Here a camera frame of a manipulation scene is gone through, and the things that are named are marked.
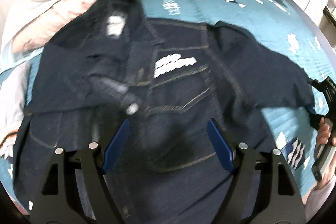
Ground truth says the blue printed bedspread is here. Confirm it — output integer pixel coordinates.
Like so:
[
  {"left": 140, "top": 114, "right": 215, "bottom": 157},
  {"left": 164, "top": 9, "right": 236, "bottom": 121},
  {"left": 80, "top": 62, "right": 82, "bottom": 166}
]
[{"left": 0, "top": 0, "right": 332, "bottom": 214}]

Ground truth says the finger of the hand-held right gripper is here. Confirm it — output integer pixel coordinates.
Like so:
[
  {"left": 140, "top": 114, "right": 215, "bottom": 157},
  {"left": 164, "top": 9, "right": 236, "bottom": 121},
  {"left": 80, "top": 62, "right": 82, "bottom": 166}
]
[
  {"left": 307, "top": 105, "right": 332, "bottom": 130},
  {"left": 307, "top": 76, "right": 336, "bottom": 119}
]

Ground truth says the black object with metal cap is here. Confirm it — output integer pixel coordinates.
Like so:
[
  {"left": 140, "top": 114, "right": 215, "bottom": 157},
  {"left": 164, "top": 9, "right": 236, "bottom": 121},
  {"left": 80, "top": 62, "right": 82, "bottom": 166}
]
[{"left": 88, "top": 76, "right": 143, "bottom": 115}]

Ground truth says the dark denim jacket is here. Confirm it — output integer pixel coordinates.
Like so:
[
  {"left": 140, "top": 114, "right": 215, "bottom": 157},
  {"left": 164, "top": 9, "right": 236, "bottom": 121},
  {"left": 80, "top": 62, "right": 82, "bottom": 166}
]
[{"left": 12, "top": 0, "right": 315, "bottom": 224}]

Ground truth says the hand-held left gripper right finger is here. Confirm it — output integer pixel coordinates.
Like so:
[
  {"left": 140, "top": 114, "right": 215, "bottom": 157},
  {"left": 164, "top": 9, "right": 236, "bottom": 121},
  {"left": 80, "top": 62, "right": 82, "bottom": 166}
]
[{"left": 207, "top": 119, "right": 306, "bottom": 224}]

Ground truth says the person's right forearm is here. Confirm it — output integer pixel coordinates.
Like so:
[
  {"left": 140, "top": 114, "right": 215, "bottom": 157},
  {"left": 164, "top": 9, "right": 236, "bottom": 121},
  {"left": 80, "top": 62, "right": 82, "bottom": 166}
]
[{"left": 307, "top": 178, "right": 335, "bottom": 217}]

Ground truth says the person's right hand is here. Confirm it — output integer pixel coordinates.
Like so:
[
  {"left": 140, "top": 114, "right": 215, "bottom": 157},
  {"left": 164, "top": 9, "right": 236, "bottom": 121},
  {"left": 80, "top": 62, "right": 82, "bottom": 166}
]
[{"left": 316, "top": 117, "right": 336, "bottom": 148}]

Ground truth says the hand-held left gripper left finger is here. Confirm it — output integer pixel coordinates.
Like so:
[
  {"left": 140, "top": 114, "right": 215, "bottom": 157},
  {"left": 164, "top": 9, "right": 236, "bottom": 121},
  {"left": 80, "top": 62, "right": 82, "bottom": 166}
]
[{"left": 30, "top": 119, "right": 131, "bottom": 224}]

